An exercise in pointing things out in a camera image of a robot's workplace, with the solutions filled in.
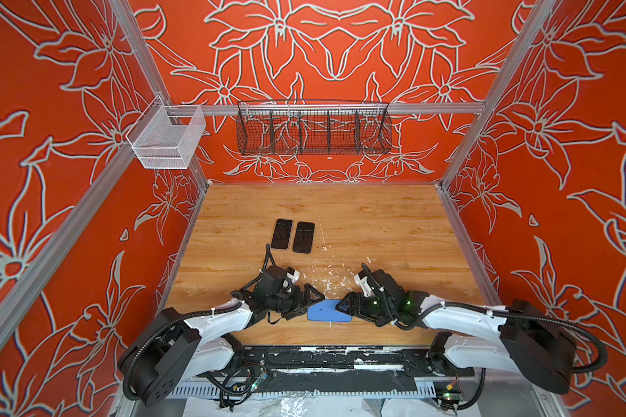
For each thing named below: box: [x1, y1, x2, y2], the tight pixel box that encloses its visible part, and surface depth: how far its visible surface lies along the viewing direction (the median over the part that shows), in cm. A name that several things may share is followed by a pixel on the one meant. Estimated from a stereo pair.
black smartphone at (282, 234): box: [271, 218, 293, 250], surface depth 104 cm
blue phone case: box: [306, 299, 353, 323], surface depth 83 cm
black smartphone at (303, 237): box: [292, 221, 315, 254], surface depth 105 cm
